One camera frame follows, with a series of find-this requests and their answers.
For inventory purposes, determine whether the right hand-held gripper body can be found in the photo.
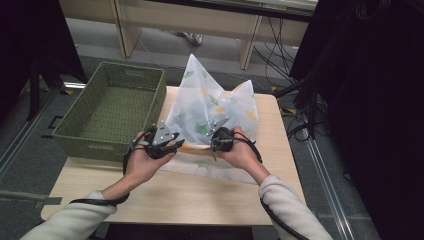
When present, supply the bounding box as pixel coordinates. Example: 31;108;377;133
205;115;235;154

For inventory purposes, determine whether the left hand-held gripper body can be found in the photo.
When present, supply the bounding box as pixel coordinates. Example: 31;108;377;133
144;120;177;160

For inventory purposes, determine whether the white leaf print cloth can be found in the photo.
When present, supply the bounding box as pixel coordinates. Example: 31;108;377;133
159;53;260;185

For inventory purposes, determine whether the green woven basket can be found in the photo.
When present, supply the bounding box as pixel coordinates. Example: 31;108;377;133
52;61;168;163

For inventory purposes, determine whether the person's right hand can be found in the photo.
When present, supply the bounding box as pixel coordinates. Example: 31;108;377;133
218;125;271;185

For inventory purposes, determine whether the person's left hand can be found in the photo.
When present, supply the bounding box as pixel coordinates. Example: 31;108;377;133
123;131;176;186

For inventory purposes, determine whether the black metal stand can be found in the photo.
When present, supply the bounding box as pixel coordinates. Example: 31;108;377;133
26;54;88;122
273;74;323;140

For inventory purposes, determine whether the light wooden desk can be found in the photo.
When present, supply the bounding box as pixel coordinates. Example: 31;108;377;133
59;0;318;71

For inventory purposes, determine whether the dark curtain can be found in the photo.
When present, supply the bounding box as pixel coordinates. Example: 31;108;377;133
0;0;88;116
289;0;424;240

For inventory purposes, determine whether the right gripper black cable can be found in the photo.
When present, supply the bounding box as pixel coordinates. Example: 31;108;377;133
232;131;310;240

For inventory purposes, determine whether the bundle of black cables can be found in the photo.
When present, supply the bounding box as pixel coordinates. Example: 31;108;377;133
253;16;331;143

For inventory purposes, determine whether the metal floor rail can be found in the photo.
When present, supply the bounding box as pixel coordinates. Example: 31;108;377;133
0;88;62;179
303;136;356;240

